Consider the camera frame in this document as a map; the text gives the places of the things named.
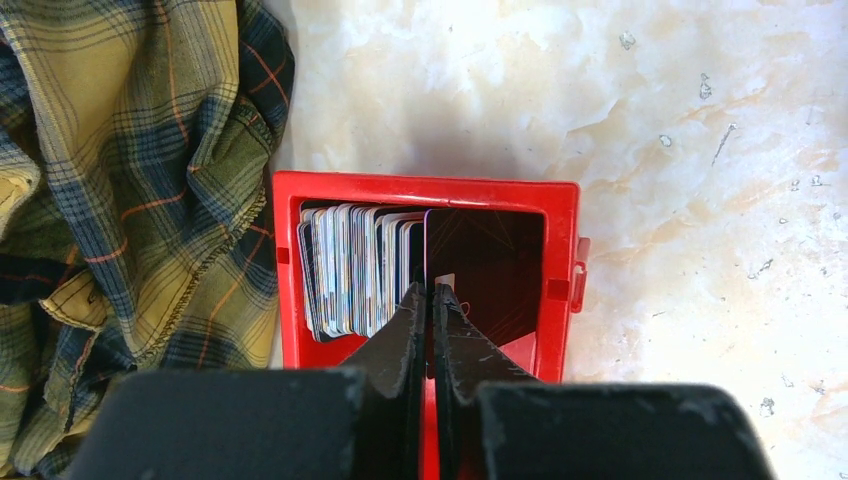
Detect red plastic bin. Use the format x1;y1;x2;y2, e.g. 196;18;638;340
272;171;589;479

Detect black VIP card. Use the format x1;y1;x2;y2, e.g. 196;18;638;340
423;209;545;372

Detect cards in red bin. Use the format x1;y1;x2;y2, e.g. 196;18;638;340
297;202;427;342

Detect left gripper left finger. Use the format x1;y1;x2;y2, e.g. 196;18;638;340
69;284;427;479

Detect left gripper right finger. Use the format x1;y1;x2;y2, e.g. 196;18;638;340
432;285;773;479

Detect yellow plaid shirt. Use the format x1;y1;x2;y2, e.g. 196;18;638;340
1;1;295;479

